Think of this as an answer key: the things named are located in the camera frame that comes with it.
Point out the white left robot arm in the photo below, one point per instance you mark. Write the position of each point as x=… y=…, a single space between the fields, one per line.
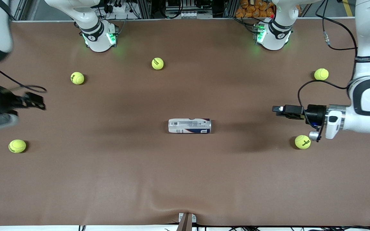
x=369 y=32

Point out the brown table cover cloth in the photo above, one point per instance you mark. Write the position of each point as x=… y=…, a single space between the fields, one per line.
x=185 y=166

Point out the clear Wilson tennis ball can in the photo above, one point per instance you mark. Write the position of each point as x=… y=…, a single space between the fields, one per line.
x=188 y=125

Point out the grey table edge clamp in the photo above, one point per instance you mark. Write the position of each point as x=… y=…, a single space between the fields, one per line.
x=186 y=221

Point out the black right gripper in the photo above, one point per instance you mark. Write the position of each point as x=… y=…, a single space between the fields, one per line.
x=5 y=100

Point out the yellow tennis ball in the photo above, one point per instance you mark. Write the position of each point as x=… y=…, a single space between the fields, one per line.
x=302 y=141
x=17 y=146
x=157 y=63
x=321 y=74
x=77 y=78

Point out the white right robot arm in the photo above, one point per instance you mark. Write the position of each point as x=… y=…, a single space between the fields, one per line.
x=92 y=19

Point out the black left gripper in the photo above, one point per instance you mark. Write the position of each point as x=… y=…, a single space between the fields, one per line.
x=315 y=114

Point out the aluminium frame post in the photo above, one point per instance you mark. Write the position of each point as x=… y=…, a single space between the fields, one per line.
x=231 y=8
x=20 y=9
x=144 y=8

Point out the orange mesh bag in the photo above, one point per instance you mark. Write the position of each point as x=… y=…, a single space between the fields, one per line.
x=252 y=9

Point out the white terminal strip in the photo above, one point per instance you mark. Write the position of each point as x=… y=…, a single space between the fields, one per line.
x=196 y=15

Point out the white power strip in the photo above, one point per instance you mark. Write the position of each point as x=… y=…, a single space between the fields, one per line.
x=119 y=8

